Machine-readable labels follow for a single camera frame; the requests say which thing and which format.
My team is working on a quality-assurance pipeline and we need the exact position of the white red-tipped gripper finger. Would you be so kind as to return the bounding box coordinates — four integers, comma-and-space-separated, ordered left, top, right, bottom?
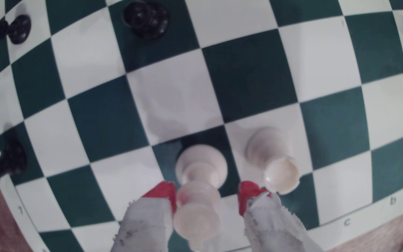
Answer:
238, 181, 323, 252
111, 181, 177, 252

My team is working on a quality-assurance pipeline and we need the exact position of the white king chess piece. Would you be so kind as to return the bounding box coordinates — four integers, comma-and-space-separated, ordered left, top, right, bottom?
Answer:
172, 144, 228, 251

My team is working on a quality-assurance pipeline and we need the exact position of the white rook chess piece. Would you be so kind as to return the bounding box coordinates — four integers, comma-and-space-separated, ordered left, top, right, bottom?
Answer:
245, 127, 301, 195

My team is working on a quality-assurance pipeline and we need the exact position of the black rook chess piece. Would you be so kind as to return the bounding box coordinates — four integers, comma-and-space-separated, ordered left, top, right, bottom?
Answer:
0, 138, 28, 187

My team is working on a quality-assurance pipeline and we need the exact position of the green white chess mat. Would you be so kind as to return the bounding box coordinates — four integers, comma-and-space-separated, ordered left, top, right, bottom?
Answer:
0, 0, 403, 252

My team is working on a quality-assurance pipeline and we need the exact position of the black pawn chess piece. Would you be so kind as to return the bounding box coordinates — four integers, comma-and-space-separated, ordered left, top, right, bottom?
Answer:
0, 14, 32, 45
123, 0, 170, 40

